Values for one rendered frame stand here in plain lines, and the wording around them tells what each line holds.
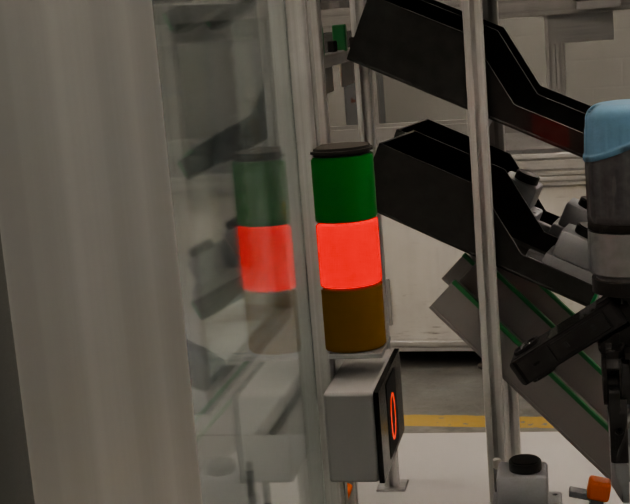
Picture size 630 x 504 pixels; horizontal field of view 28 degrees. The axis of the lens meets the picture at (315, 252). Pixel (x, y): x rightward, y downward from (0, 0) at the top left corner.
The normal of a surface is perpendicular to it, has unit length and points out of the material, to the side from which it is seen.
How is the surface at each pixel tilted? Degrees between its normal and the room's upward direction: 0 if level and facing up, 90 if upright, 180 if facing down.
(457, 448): 0
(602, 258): 90
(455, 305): 90
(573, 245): 90
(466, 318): 90
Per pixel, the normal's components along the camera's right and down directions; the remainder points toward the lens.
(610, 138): -0.64, 0.14
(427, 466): -0.08, -0.98
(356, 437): -0.19, 0.19
